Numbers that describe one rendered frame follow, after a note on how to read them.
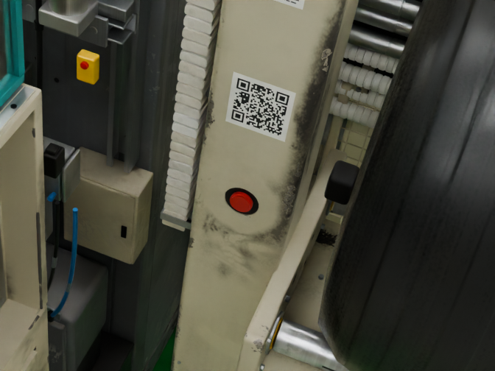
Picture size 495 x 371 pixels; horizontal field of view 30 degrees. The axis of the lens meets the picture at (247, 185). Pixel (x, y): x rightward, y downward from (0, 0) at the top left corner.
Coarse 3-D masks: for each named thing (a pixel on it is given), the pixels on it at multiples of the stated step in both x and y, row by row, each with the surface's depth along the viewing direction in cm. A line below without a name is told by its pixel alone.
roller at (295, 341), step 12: (288, 324) 122; (276, 336) 124; (288, 336) 121; (300, 336) 121; (312, 336) 121; (276, 348) 122; (288, 348) 121; (300, 348) 121; (312, 348) 120; (324, 348) 120; (300, 360) 122; (312, 360) 121; (324, 360) 120; (336, 360) 120
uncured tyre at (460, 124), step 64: (448, 0) 88; (448, 64) 84; (384, 128) 88; (448, 128) 83; (384, 192) 87; (448, 192) 83; (384, 256) 87; (448, 256) 85; (320, 320) 103; (384, 320) 91; (448, 320) 88
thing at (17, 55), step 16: (0, 0) 86; (16, 0) 88; (0, 16) 87; (16, 16) 89; (0, 32) 88; (16, 32) 90; (0, 48) 89; (16, 48) 92; (0, 64) 91; (16, 64) 93; (0, 80) 92; (16, 80) 94; (0, 96) 92
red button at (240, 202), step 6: (234, 192) 117; (240, 192) 116; (234, 198) 117; (240, 198) 116; (246, 198) 116; (234, 204) 117; (240, 204) 117; (246, 204) 116; (252, 204) 117; (240, 210) 118; (246, 210) 117
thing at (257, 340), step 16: (336, 160) 141; (320, 176) 138; (320, 192) 136; (304, 208) 133; (320, 208) 134; (304, 224) 131; (320, 224) 140; (304, 240) 129; (288, 256) 127; (304, 256) 130; (288, 272) 125; (272, 288) 122; (288, 288) 123; (272, 304) 121; (256, 320) 118; (272, 320) 119; (256, 336) 117; (272, 336) 120; (240, 352) 119; (256, 352) 117; (240, 368) 121; (256, 368) 120
